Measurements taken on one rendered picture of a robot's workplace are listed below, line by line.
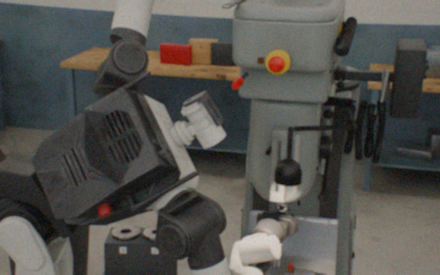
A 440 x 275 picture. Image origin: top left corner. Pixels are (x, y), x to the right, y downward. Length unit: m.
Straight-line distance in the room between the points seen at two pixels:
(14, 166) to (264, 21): 0.70
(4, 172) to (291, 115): 0.75
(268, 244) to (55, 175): 0.60
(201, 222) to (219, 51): 4.31
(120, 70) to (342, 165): 1.03
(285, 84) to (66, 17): 5.07
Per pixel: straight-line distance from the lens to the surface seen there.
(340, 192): 2.47
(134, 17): 1.78
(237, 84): 1.74
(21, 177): 1.72
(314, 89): 1.85
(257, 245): 1.89
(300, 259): 2.51
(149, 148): 1.50
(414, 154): 5.84
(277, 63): 1.70
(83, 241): 3.96
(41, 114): 7.14
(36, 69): 7.04
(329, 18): 1.74
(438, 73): 5.71
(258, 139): 1.96
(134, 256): 2.25
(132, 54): 1.69
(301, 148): 1.94
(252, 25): 1.75
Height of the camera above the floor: 2.11
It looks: 18 degrees down
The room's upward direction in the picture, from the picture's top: 1 degrees clockwise
